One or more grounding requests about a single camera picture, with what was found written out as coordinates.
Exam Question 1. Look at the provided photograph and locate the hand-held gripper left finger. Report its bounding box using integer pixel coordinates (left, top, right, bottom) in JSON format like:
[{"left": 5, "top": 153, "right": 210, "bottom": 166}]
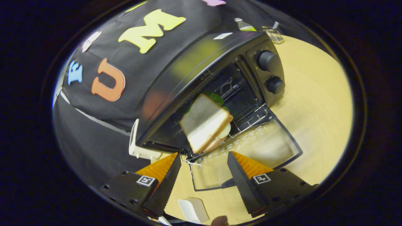
[{"left": 100, "top": 153, "right": 182, "bottom": 218}]

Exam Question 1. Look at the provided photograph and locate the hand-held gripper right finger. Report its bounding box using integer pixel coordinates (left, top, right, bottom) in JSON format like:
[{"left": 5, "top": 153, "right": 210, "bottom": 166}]
[{"left": 227, "top": 151, "right": 319, "bottom": 218}]

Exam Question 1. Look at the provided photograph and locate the toast sandwich with lettuce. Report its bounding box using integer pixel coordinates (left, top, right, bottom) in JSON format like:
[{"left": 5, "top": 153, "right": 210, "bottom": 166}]
[{"left": 180, "top": 91, "right": 234, "bottom": 154}]

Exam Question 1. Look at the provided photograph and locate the black toaster oven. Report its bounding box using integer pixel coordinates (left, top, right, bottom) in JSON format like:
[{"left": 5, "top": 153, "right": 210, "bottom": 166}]
[{"left": 136, "top": 31, "right": 303, "bottom": 192}]

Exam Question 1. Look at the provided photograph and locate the white pop-up toaster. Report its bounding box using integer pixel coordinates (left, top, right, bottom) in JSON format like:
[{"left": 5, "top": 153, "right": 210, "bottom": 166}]
[{"left": 128, "top": 119, "right": 162, "bottom": 160}]

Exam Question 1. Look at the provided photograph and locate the white rectangular tray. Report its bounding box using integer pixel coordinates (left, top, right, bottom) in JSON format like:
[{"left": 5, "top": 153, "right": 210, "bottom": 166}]
[{"left": 178, "top": 198, "right": 210, "bottom": 224}]

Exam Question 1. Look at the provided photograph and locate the clear glass cup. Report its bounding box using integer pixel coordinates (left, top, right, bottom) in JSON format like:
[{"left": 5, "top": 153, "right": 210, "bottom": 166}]
[{"left": 260, "top": 26, "right": 285, "bottom": 44}]

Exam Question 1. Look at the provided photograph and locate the green label plastic bottle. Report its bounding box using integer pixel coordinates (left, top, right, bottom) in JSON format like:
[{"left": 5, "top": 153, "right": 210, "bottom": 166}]
[{"left": 234, "top": 18, "right": 257, "bottom": 32}]

